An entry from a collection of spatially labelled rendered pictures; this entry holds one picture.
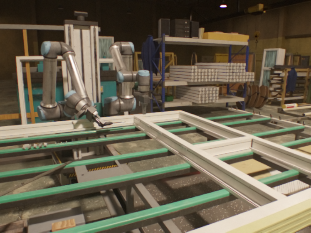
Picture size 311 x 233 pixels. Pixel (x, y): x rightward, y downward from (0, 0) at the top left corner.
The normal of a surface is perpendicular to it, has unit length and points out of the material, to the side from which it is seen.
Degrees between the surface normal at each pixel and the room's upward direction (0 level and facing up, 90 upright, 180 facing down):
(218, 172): 90
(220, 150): 90
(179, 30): 90
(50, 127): 90
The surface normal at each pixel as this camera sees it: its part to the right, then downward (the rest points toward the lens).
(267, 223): 0.00, -0.98
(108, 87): 0.40, 0.20
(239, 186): -0.91, 0.09
